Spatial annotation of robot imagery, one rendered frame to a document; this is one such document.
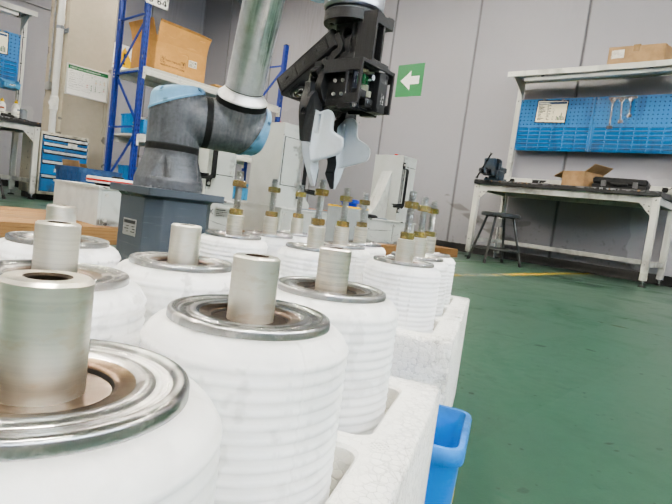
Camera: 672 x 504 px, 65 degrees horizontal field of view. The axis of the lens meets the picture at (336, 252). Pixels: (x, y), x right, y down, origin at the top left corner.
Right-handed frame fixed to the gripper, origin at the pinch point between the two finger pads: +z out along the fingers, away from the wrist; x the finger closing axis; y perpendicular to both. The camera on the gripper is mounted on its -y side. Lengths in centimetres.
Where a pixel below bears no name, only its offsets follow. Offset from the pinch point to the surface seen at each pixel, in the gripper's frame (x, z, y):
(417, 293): 1.7, 12.4, 15.6
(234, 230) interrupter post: -4.9, 8.5, -9.5
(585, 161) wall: 508, -73, -93
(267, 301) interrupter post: -35.9, 8.4, 28.1
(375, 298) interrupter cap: -24.8, 9.1, 26.8
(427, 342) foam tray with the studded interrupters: -1.1, 16.9, 19.1
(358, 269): 10.0, 12.1, 1.1
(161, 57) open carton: 263, -125, -450
